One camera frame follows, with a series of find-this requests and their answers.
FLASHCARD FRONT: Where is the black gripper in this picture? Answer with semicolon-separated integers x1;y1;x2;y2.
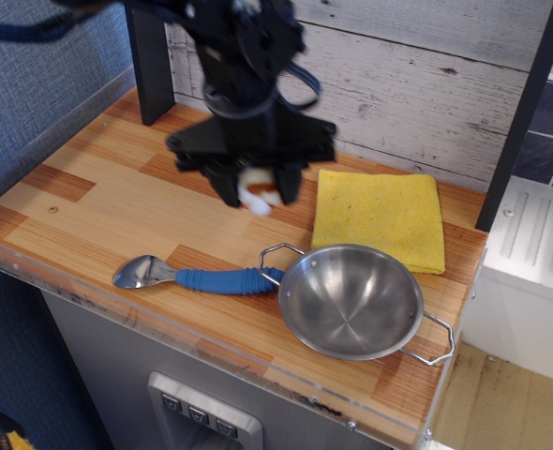
167;103;336;208

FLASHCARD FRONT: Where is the white brown stuffed animal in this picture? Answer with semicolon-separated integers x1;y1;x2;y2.
237;168;281;217

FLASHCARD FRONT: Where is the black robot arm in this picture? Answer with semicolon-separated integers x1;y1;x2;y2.
129;1;336;207

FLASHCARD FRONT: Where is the yellow folded cloth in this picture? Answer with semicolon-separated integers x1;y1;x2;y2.
311;170;445;275

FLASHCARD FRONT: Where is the clear acrylic table guard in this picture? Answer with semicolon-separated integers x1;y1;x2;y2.
0;247;434;449

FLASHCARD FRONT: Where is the grey dispenser button panel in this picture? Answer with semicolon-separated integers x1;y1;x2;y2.
147;371;264;449

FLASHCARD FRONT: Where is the white ribbed side cabinet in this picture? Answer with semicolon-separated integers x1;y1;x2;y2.
461;177;553;379

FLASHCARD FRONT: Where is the blue handled metal spoon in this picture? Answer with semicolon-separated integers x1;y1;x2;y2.
112;255;285;295

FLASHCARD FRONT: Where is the metal pot with handles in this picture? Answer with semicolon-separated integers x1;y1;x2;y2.
258;244;456;367

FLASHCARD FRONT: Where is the black left post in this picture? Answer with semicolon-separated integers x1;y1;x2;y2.
125;6;174;126

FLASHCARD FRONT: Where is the black post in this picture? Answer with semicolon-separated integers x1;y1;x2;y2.
475;5;553;232
125;6;174;126

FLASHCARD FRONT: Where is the dark blue cable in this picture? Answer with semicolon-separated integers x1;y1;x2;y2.
0;0;113;42

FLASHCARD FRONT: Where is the black right post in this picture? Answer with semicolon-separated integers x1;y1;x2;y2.
475;5;553;232

